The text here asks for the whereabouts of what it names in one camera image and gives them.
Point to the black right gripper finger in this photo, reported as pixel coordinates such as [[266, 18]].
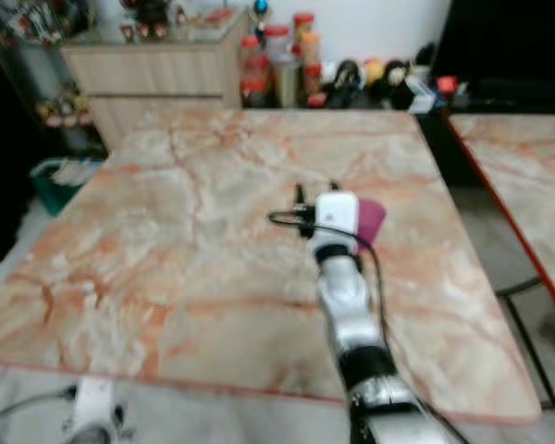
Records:
[[300, 195], [334, 187]]

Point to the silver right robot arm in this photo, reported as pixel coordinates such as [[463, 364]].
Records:
[[347, 305]]

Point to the black plush toy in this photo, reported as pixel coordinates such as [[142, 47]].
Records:
[[397, 83], [342, 85]]

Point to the metal can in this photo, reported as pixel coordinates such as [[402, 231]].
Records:
[[287, 81]]

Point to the yellow toy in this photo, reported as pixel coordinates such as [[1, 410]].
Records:
[[373, 71]]

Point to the white box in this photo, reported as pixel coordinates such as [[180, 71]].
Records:
[[422, 93]]

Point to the orange-lidded jar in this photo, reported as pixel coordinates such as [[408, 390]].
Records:
[[309, 60]]

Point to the red-lidded tall jar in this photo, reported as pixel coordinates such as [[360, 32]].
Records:
[[252, 69]]

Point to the marble side table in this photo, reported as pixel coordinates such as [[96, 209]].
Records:
[[523, 185]]

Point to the light wooden cabinet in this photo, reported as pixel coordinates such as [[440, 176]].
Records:
[[148, 79]]

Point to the dark figurines on cabinet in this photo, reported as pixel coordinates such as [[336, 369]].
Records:
[[150, 17]]

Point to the teal storage basket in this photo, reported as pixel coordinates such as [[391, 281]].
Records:
[[65, 185]]

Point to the glass display shelf with figurines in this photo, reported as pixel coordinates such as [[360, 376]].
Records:
[[28, 37]]

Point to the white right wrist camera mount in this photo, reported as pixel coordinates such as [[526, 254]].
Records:
[[337, 215]]

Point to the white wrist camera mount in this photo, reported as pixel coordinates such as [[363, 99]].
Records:
[[97, 405], [337, 215]]

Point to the black metal table frame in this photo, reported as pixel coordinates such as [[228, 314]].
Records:
[[532, 342]]

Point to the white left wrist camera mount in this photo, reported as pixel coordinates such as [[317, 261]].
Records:
[[97, 405]]

